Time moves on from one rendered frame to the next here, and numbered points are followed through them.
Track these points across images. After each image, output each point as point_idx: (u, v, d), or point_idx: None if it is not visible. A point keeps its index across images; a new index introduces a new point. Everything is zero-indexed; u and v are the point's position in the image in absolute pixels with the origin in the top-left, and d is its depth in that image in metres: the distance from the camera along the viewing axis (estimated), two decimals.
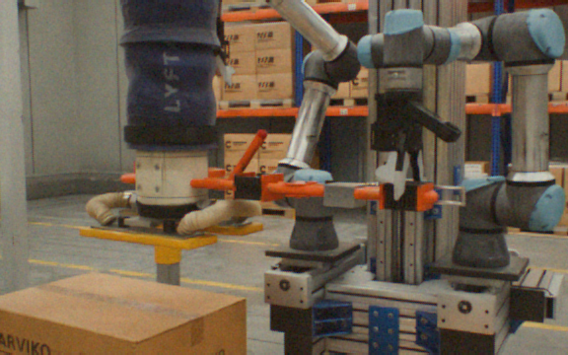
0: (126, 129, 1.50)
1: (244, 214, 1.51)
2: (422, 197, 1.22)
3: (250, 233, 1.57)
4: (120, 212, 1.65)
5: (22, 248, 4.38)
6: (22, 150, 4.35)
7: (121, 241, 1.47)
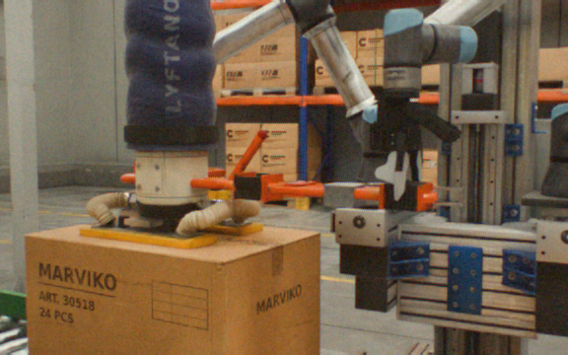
0: (126, 129, 1.50)
1: (244, 214, 1.51)
2: (422, 197, 1.22)
3: (250, 233, 1.57)
4: (120, 212, 1.65)
5: (33, 222, 4.20)
6: (34, 119, 4.18)
7: (121, 241, 1.47)
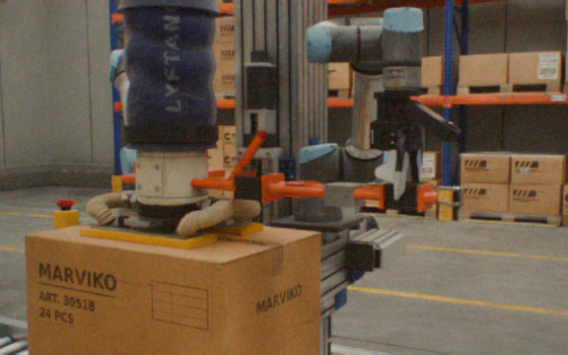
0: (126, 129, 1.50)
1: (244, 214, 1.51)
2: (422, 197, 1.22)
3: (250, 233, 1.57)
4: (120, 212, 1.65)
5: None
6: None
7: (121, 241, 1.47)
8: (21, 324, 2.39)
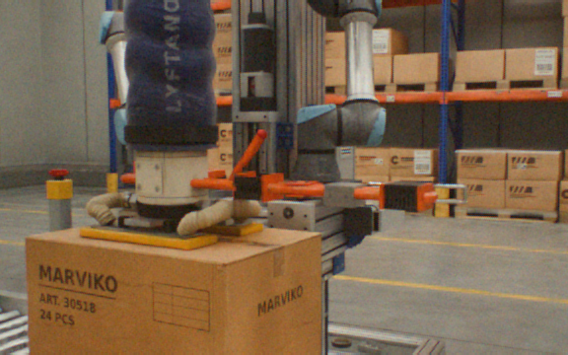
0: (126, 129, 1.50)
1: (244, 214, 1.51)
2: (422, 197, 1.22)
3: (250, 233, 1.57)
4: (120, 212, 1.65)
5: None
6: None
7: (121, 241, 1.47)
8: (12, 295, 2.35)
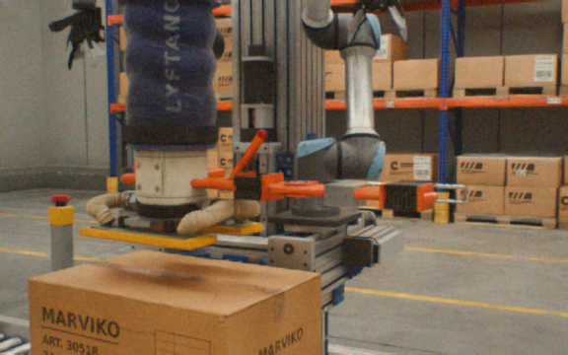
0: (126, 129, 1.50)
1: (244, 214, 1.51)
2: (422, 197, 1.22)
3: (250, 233, 1.57)
4: (120, 212, 1.65)
5: None
6: None
7: (121, 241, 1.47)
8: (15, 321, 2.36)
